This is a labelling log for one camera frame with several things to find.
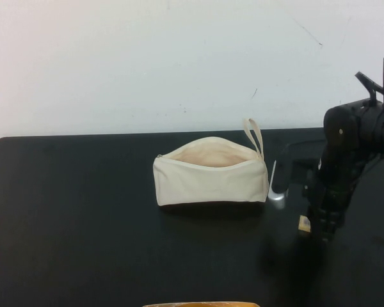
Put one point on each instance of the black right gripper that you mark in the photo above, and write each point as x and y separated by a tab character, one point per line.
334	185

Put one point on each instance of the cream rectangular eraser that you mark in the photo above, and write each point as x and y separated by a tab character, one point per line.
304	223

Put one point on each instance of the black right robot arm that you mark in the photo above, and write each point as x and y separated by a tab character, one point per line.
355	128

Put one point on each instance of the cream canvas pencil case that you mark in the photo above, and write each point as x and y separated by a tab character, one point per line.
211	179

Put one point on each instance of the yellow-brown object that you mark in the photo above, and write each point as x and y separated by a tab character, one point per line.
200	304

